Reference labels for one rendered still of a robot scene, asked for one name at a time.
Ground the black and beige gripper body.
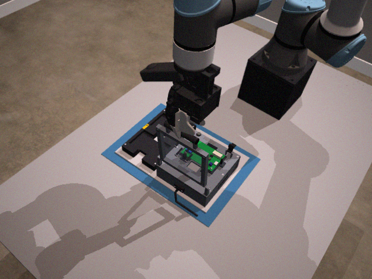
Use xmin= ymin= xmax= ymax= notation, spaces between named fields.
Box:
xmin=167 ymin=61 xmax=221 ymax=125

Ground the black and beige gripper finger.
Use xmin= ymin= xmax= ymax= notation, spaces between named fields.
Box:
xmin=166 ymin=97 xmax=195 ymax=139
xmin=188 ymin=115 xmax=205 ymax=126

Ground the green circuit board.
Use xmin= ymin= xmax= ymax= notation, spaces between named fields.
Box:
xmin=198 ymin=141 xmax=225 ymax=171

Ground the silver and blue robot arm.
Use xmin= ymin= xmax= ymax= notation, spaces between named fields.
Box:
xmin=140 ymin=0 xmax=367 ymax=82

